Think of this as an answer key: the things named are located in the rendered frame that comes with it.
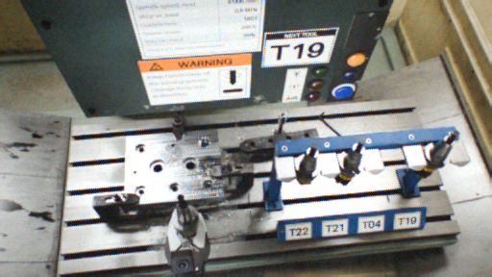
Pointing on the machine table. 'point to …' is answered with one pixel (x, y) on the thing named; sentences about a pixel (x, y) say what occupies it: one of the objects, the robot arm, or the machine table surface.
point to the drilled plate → (191, 187)
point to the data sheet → (196, 26)
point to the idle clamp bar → (273, 141)
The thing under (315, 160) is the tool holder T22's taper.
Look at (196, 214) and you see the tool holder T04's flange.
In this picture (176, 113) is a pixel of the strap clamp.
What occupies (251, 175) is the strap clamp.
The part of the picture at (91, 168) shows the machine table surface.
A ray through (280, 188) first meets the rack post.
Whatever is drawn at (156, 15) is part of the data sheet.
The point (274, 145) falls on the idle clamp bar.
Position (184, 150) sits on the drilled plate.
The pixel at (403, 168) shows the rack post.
